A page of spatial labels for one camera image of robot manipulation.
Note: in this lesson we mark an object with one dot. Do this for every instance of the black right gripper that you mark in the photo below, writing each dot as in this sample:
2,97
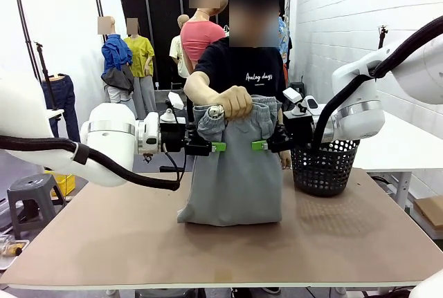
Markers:
297,133

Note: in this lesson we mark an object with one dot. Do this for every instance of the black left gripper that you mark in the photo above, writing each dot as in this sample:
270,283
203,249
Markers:
173,142

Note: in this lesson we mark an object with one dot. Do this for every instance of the grey training pants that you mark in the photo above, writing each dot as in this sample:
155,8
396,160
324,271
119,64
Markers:
235,180

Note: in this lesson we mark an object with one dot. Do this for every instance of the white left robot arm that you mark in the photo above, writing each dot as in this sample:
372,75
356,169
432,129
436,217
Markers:
110,132

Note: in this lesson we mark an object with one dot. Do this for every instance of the person's right forearm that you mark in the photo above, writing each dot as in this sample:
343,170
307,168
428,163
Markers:
202,87

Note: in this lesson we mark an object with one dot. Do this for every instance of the person's left hand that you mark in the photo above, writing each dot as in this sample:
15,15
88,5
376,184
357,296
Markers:
285,159

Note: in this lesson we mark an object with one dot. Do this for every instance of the person's right hand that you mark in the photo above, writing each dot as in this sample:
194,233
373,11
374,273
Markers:
237,102

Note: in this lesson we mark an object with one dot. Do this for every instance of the black plastic laundry basket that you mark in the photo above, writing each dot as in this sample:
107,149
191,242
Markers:
322,173

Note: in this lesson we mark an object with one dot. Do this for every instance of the black box device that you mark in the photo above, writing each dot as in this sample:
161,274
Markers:
297,88

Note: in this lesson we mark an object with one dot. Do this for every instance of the person in black t-shirt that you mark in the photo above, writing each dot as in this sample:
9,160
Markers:
256,66

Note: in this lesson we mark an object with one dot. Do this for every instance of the mannequin in cream shirt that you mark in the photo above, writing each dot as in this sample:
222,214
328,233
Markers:
177,56

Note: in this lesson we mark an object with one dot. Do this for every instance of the mannequin in pink crop top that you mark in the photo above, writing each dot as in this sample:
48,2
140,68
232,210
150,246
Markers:
197,42

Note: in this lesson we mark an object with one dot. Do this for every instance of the blue patterned shirt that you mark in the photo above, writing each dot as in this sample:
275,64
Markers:
284,38

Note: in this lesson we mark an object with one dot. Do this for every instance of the mannequin in yellow shirt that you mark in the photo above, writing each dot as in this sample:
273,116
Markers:
138,52

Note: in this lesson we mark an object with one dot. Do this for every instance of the white side table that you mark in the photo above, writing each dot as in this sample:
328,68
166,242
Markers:
398,153

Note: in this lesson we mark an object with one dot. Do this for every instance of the mannequin in blue shirt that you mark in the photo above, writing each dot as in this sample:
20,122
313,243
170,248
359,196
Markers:
116,52

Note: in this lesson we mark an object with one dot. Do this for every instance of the black sneaker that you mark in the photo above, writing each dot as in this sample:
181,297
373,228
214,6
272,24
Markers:
241,293
271,290

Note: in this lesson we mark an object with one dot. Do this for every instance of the yellow plastic crate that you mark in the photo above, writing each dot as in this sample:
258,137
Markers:
67,187

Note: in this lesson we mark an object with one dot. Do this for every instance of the dark grey bag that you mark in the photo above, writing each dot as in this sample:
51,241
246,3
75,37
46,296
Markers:
166,294

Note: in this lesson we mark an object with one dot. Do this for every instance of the mannequin legs in jeans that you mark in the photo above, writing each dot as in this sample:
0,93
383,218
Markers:
64,104

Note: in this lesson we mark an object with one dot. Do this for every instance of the small white board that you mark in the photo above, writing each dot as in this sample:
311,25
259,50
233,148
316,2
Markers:
55,114

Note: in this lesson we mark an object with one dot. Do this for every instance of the white table leg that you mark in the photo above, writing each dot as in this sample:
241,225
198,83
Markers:
340,291
112,294

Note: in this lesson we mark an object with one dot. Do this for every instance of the small black tripod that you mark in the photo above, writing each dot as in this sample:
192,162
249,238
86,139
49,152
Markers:
382,33

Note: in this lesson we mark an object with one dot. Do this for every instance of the narrow white backdrop panel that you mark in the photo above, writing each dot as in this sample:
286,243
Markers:
109,0

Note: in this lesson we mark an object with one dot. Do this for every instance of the brown cardboard box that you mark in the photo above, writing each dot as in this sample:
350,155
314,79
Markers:
431,211

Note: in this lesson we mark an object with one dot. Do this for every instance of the grey plastic stool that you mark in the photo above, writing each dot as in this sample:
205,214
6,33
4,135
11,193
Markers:
33,187

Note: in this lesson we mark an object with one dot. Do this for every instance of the black light stand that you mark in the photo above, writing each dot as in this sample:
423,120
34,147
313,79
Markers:
43,66

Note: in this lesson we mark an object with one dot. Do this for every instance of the wide white backdrop panel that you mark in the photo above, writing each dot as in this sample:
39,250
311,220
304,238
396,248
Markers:
59,18

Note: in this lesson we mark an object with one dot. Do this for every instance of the white tray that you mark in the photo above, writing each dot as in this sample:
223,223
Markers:
10,260

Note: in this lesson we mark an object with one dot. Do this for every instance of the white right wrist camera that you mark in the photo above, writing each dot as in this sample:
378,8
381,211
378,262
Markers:
292,95

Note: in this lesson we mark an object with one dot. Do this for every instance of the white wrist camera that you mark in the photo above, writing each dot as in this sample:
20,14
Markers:
292,95
176,100

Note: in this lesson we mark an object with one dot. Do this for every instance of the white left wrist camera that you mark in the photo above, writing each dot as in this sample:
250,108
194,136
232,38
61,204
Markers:
176,100

